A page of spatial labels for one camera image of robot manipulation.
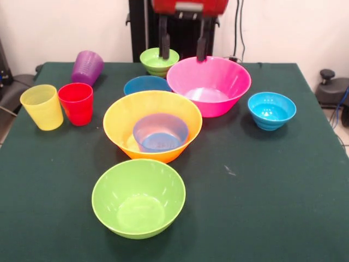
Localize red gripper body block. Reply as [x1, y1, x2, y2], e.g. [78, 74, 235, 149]
[152, 0, 228, 20]

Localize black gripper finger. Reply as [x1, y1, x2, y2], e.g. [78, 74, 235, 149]
[196, 16, 211, 62]
[159, 15, 171, 59]

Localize pink plastic bowl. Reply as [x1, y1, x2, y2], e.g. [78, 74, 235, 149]
[166, 56, 252, 118]

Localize purple plastic cup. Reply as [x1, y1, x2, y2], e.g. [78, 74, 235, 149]
[71, 50, 105, 87]

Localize orange plastic bowl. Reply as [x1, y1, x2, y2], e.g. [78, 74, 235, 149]
[103, 90, 203, 164]

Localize light blue plastic bowl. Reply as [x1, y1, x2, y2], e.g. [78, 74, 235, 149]
[248, 92, 297, 132]

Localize red plastic cup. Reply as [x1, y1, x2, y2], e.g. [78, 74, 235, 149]
[57, 82, 94, 127]

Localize large green plastic bowl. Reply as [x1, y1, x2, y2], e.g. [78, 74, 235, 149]
[91, 159, 186, 240]

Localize small green plastic bowl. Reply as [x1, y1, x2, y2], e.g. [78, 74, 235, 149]
[139, 47, 180, 79]

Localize black floor stand base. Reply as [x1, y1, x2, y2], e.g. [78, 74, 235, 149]
[315, 69, 349, 109]
[0, 73, 35, 115]

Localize yellow plastic cup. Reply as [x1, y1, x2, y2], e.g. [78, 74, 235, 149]
[20, 84, 64, 132]

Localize black equipment box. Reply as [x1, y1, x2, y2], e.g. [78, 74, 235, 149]
[0, 38, 14, 87]

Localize dark green tablecloth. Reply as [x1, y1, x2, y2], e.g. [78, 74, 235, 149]
[0, 62, 349, 262]

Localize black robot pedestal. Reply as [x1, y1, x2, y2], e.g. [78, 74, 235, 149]
[125, 0, 220, 61]

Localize black wall cable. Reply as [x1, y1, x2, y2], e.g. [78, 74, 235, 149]
[239, 0, 246, 60]
[233, 0, 240, 57]

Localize blue cable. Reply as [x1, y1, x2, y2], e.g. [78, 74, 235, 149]
[329, 86, 349, 129]

